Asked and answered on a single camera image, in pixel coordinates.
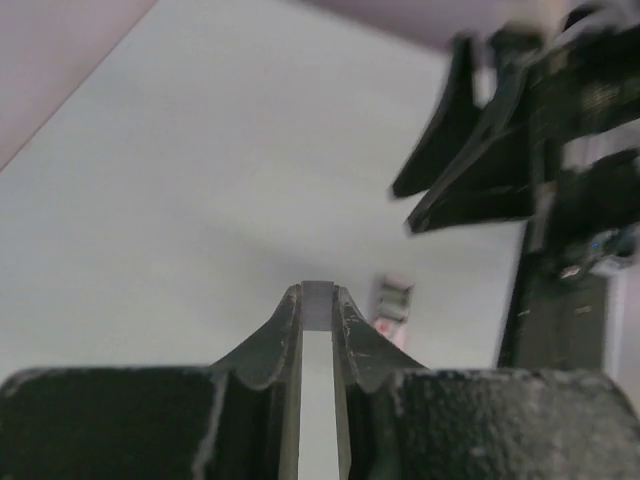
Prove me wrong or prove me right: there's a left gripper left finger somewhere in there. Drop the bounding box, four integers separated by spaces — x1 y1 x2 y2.
1 285 302 479

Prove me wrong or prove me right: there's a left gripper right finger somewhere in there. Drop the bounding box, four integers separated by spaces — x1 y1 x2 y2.
332 287 639 480

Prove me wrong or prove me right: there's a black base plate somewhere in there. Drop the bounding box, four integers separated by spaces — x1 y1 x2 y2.
496 252 609 370

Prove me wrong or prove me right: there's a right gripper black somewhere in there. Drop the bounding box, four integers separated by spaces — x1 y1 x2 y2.
391 1 639 259

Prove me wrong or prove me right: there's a red staple box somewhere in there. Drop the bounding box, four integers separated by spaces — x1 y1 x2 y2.
371 275 415 351

